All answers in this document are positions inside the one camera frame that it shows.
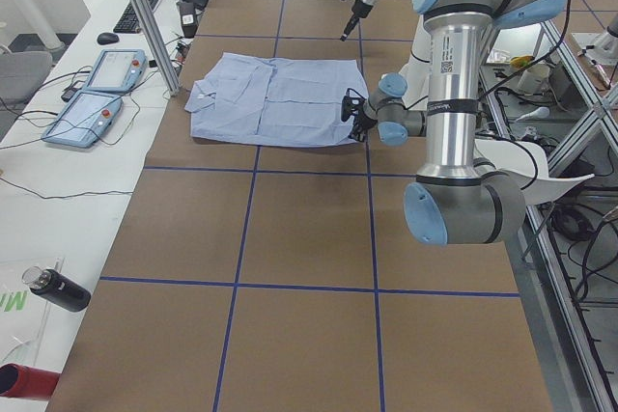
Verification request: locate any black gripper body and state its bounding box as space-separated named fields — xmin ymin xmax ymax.
xmin=340 ymin=88 xmax=371 ymax=135
xmin=340 ymin=0 xmax=377 ymax=21

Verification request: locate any light blue striped shirt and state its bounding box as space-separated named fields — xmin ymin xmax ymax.
xmin=184 ymin=52 xmax=368 ymax=148

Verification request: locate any white chair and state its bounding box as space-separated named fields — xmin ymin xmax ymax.
xmin=475 ymin=138 xmax=594 ymax=206

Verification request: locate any white paper cup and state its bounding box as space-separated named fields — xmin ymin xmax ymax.
xmin=517 ymin=63 xmax=551 ymax=95

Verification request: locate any black keyboard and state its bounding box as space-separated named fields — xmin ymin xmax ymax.
xmin=112 ymin=0 xmax=164 ymax=35

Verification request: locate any blue teach pendant far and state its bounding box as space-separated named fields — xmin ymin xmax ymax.
xmin=83 ymin=49 xmax=148 ymax=94

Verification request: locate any blue teach pendant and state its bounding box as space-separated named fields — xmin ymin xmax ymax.
xmin=41 ymin=91 xmax=123 ymax=149
xmin=83 ymin=49 xmax=148 ymax=94

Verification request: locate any black computer mouse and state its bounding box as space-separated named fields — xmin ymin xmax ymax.
xmin=97 ymin=32 xmax=120 ymax=45

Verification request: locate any blue teach pendant near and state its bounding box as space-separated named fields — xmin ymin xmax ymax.
xmin=41 ymin=91 xmax=123 ymax=149

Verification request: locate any black water bottle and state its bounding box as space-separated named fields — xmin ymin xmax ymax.
xmin=22 ymin=266 xmax=91 ymax=313

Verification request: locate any red cylinder bottle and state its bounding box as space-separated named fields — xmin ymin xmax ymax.
xmin=1 ymin=364 xmax=60 ymax=400

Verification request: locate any grey aluminium frame post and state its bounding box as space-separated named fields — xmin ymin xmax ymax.
xmin=129 ymin=0 xmax=180 ymax=96

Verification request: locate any black cable on desk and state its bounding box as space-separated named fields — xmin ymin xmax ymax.
xmin=0 ymin=173 xmax=134 ymax=201

